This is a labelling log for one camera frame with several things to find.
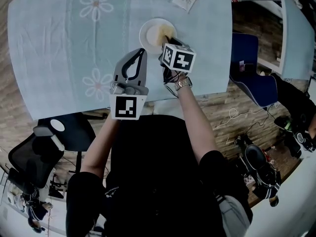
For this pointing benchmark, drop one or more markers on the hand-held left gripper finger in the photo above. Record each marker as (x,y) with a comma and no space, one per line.
(143,70)
(121,69)

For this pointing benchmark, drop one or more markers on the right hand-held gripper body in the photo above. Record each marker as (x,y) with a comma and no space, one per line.
(182,60)

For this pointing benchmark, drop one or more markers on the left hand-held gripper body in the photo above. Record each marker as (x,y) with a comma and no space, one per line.
(126,105)

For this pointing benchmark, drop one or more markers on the white plate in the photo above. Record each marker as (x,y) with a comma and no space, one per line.
(148,41)

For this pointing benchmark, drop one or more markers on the person's right forearm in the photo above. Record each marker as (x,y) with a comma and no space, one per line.
(195,122)

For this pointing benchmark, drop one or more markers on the person's left forearm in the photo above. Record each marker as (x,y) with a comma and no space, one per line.
(98,147)

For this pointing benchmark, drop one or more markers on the person's right hand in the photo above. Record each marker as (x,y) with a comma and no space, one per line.
(183,76)

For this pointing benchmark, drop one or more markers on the metal wristwatch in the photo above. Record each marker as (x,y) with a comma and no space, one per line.
(184,83)

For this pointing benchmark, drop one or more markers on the pink and white card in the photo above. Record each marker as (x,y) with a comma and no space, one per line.
(241,65)

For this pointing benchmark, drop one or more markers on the blue chair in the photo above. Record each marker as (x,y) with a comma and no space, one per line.
(247,48)

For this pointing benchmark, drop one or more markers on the black phone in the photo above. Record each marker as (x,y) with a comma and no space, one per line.
(249,68)

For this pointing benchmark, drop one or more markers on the person's black shirt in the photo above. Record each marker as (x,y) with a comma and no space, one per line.
(153,169)

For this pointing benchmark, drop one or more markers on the white round disc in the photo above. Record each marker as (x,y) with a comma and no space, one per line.
(57,126)

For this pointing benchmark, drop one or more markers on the light blue flowered tablecloth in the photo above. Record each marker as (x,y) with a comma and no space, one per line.
(49,46)

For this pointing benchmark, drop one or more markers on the white cylinder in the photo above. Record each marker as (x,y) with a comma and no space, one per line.
(58,143)

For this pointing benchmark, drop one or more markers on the black mesh office chair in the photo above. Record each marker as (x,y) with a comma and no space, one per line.
(29,157)

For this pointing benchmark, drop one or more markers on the white table light blue top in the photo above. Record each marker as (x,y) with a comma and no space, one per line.
(296,33)

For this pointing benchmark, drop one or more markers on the black backpack white stripes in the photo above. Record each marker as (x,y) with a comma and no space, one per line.
(259,162)

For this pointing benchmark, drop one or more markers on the white desk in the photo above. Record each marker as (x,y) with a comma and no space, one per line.
(291,206)

